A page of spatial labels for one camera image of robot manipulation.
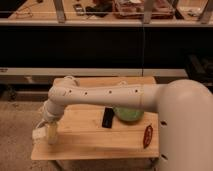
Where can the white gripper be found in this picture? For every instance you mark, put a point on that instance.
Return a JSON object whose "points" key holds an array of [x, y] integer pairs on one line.
{"points": [[51, 113]]}

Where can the white sponge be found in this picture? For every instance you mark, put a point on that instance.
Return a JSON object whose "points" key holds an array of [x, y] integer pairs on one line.
{"points": [[39, 134]]}

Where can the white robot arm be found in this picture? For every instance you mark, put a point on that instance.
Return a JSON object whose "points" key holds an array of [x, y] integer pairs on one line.
{"points": [[184, 108]]}

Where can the wooden table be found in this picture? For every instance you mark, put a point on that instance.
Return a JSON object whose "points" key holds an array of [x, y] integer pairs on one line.
{"points": [[81, 136]]}

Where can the black rectangular block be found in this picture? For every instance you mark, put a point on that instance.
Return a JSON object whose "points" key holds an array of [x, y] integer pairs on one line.
{"points": [[108, 118]]}

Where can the green bowl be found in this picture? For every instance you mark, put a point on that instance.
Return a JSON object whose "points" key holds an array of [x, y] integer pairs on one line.
{"points": [[127, 114]]}

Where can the red chili pepper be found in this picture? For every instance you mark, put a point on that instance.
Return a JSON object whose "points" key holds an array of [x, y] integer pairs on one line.
{"points": [[147, 136]]}

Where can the dark phone on shelf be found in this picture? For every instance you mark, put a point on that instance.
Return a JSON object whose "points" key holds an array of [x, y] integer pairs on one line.
{"points": [[79, 9]]}

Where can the tray of items on shelf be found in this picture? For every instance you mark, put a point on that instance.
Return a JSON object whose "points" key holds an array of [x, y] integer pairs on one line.
{"points": [[134, 9]]}

